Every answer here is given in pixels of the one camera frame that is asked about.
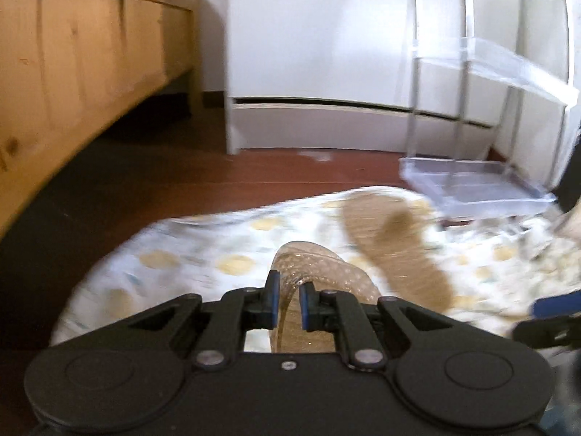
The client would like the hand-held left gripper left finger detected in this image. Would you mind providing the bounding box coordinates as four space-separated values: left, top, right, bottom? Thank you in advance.
127 270 282 370

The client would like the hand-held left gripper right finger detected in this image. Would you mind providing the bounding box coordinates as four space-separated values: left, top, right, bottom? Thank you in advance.
298 282 460 370

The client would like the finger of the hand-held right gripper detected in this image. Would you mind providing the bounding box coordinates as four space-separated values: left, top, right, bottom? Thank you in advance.
511 295 581 351

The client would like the clear glitter slipper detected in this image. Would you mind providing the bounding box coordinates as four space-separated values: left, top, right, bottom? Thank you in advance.
265 241 383 355

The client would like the floral white floor mat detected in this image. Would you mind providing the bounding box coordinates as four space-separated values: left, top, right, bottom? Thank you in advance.
50 186 581 356

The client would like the tan flat-soled slipper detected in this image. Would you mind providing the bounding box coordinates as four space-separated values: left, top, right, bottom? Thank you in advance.
340 193 455 317

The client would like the clear plastic shoe rack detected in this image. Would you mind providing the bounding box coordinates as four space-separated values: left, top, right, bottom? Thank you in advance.
398 0 581 219

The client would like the white cabinet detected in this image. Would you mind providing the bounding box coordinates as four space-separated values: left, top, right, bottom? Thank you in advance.
224 0 581 155

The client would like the wooden bed frame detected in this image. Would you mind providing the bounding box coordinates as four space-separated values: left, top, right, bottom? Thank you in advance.
0 0 205 242

